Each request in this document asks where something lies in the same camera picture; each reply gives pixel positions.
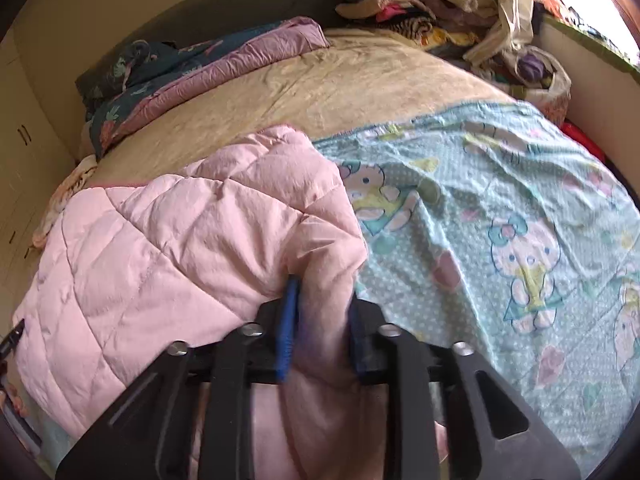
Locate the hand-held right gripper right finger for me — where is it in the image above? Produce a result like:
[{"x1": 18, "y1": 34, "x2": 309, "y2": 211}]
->
[{"x1": 347, "y1": 292, "x2": 583, "y2": 480}]

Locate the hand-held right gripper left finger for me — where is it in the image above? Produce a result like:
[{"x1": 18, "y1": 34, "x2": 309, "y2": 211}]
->
[{"x1": 55, "y1": 276, "x2": 302, "y2": 480}]

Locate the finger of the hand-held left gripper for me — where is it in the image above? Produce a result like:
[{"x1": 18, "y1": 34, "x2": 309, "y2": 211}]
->
[{"x1": 0, "y1": 319, "x2": 27, "y2": 359}]

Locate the pink quilted jacket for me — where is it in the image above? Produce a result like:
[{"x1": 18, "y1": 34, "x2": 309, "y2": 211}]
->
[{"x1": 12, "y1": 125, "x2": 451, "y2": 480}]

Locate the clear plastic bag with clothes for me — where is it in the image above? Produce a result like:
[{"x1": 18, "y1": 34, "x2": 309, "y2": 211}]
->
[{"x1": 465, "y1": 44, "x2": 573, "y2": 117}]

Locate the pile of mixed clothes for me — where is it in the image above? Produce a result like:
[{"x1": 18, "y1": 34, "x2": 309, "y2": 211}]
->
[{"x1": 332, "y1": 0, "x2": 536, "y2": 61}]

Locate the small floral orange cloth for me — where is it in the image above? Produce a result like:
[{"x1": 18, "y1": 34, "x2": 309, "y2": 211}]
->
[{"x1": 32, "y1": 155, "x2": 98, "y2": 250}]

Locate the light blue cartoon print sheet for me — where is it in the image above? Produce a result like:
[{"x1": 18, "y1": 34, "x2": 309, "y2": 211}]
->
[{"x1": 40, "y1": 99, "x2": 640, "y2": 476}]

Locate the beige plush bed cover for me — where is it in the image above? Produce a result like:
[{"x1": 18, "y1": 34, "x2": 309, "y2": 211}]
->
[{"x1": 75, "y1": 27, "x2": 518, "y2": 186}]

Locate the blue and pink floral quilt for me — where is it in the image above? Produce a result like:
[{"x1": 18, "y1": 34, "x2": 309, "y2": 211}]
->
[{"x1": 75, "y1": 16, "x2": 331, "y2": 161}]

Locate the red cloth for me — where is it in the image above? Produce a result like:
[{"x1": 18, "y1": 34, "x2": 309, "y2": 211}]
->
[{"x1": 559, "y1": 119, "x2": 608, "y2": 162}]

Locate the dark grey headboard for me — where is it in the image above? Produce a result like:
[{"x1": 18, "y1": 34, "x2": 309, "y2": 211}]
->
[{"x1": 75, "y1": 0, "x2": 346, "y2": 88}]

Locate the green cloth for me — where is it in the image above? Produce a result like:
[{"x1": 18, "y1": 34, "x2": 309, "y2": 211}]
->
[{"x1": 535, "y1": 0, "x2": 640, "y2": 75}]

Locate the cream wardrobe with dark handles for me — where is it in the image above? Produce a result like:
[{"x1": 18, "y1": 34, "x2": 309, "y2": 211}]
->
[{"x1": 0, "y1": 35, "x2": 87, "y2": 333}]

